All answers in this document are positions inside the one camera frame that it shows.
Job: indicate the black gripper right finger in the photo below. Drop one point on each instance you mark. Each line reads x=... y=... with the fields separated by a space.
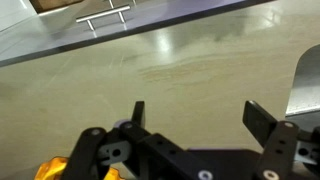
x=283 y=143

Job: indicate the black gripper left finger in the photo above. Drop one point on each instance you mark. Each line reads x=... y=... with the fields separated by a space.
x=97 y=149

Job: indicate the orange snack bag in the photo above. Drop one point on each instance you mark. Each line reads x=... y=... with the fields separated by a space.
x=53 y=169

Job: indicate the grey cabinet drawer front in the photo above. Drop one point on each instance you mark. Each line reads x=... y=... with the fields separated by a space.
x=57 y=32

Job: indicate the steel drawer handle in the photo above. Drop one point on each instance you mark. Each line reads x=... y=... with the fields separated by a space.
x=89 y=18

